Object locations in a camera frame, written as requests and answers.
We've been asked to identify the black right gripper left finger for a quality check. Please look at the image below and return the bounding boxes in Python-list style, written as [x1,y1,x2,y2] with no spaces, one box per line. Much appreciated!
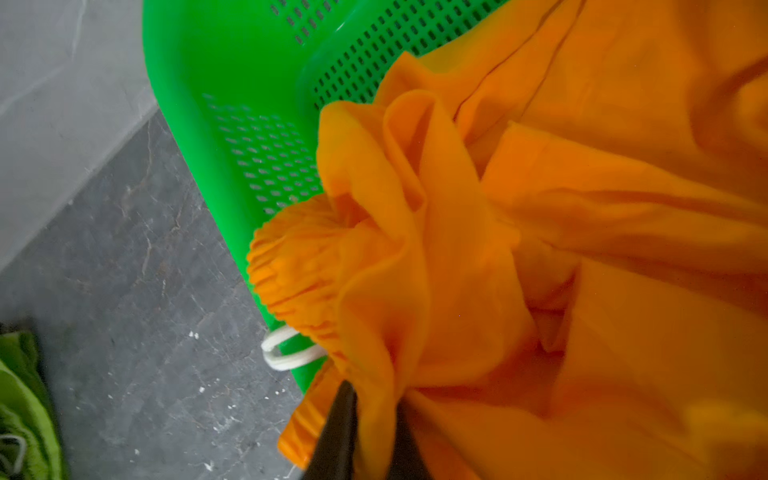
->
[302,381,357,480]

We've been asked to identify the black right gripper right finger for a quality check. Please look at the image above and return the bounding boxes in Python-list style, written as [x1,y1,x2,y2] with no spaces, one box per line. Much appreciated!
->
[387,405,432,480]

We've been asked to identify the orange shorts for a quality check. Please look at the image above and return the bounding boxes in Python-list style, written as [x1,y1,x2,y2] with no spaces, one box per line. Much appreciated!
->
[248,1,767,479]

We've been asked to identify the lime green shorts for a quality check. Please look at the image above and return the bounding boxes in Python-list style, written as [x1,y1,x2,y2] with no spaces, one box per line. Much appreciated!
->
[1,331,69,479]

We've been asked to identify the green plastic basket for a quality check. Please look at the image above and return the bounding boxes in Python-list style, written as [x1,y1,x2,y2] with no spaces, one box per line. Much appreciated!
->
[141,0,511,394]

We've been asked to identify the white drawstring cord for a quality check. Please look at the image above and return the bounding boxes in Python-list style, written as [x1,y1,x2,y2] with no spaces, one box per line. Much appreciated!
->
[260,325,329,372]

